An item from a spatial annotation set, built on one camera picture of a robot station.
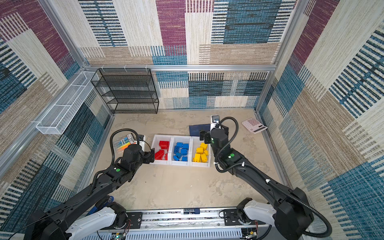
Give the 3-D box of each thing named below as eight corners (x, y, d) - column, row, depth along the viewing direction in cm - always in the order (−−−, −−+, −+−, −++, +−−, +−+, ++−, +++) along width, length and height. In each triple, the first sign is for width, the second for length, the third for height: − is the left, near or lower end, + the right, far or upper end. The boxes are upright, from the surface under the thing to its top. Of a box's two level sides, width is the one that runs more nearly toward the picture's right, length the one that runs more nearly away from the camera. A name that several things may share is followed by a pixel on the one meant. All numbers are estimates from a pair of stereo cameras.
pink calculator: (257, 136, 106) (258, 133, 104) (242, 124, 113) (243, 121, 111) (265, 129, 110) (267, 126, 107) (250, 118, 117) (251, 115, 114)
